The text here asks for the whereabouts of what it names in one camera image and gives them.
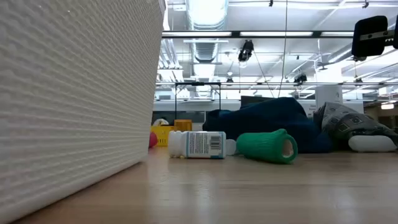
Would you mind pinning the red bandage roll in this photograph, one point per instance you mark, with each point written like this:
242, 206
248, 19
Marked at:
152, 140

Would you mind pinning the white labelled pill bottle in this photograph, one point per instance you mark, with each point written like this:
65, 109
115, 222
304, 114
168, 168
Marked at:
199, 144

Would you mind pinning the dark monitor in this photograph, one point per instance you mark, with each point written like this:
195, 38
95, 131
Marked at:
252, 99

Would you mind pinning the orange pill vial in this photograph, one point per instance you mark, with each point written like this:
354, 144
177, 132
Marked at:
183, 125

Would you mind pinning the grey patterned cloth gown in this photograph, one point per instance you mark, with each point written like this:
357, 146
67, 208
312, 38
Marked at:
342, 123

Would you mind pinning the white pillar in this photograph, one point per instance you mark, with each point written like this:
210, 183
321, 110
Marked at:
328, 96

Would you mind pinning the small clear vial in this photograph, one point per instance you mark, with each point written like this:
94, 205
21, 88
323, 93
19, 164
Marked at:
230, 147

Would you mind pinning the yellow plastic basket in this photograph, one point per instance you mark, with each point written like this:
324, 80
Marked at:
161, 135

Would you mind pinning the black ceiling spotlight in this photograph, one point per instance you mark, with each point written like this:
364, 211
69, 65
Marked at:
359, 58

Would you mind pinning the blue scrub garment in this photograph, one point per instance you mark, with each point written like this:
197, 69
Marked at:
267, 121

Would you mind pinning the white gauze roll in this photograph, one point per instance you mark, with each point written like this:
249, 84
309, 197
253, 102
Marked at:
371, 143

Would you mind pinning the white plastic laundry basket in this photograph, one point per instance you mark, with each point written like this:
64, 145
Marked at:
62, 93

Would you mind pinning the silver ventilation duct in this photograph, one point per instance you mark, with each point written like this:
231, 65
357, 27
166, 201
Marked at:
205, 18

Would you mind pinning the black hanging camera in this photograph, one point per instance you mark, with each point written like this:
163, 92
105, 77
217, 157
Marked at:
245, 49
300, 78

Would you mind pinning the green bandage roll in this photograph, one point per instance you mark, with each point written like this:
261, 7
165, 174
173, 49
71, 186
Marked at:
264, 146

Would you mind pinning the overhead light bar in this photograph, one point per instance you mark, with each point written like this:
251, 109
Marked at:
273, 34

